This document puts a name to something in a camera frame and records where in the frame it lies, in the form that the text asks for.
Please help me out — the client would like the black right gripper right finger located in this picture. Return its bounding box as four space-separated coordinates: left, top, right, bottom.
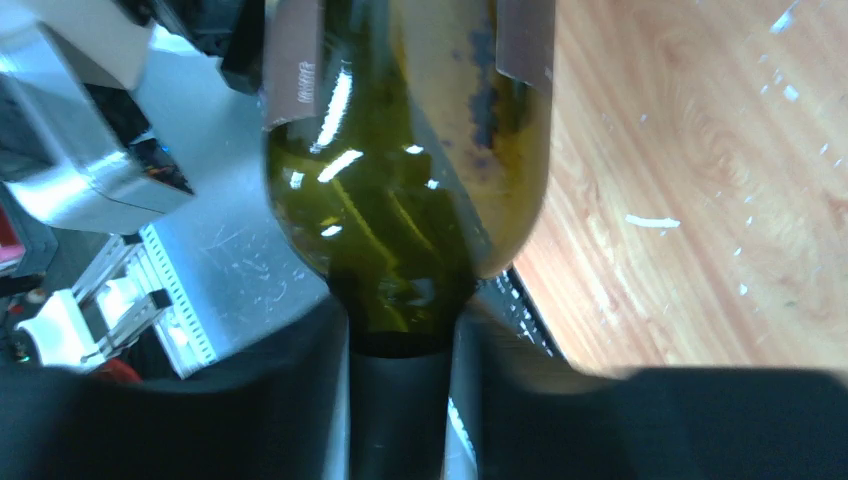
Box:
458 312 847 479

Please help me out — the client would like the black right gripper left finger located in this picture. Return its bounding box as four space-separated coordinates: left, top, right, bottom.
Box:
1 299 346 479

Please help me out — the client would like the green bottle silver neck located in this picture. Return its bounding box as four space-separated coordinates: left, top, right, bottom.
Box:
262 1 556 479

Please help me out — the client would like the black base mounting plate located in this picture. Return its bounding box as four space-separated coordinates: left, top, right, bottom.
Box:
477 267 565 360

